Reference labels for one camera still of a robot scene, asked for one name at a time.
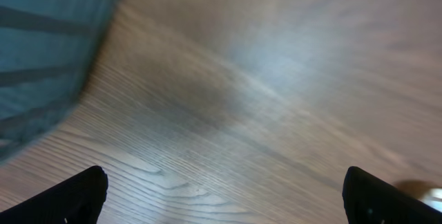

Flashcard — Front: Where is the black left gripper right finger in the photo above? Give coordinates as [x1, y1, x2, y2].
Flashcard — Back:
[342, 166, 441, 224]

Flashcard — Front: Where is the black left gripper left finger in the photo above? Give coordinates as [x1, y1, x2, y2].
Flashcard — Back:
[1, 165, 108, 224]

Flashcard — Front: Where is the brown snack bag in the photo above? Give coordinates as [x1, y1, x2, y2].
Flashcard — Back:
[420, 188, 442, 212]

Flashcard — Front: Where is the grey plastic basket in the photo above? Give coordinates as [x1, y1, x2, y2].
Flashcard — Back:
[1, 0, 118, 161]

